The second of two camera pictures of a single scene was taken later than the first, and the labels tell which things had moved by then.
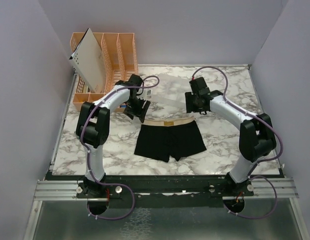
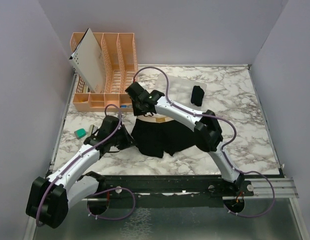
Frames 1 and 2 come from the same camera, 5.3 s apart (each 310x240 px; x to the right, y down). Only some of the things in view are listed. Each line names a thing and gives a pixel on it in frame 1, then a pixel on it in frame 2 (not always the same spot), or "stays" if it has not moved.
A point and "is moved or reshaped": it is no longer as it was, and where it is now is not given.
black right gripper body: x=192 y=103 to x=137 y=109
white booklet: x=88 y=60 stays
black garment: x=177 y=137 is moved or reshaped
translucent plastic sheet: x=171 y=88 stays
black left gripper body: x=134 y=107 to x=121 y=140
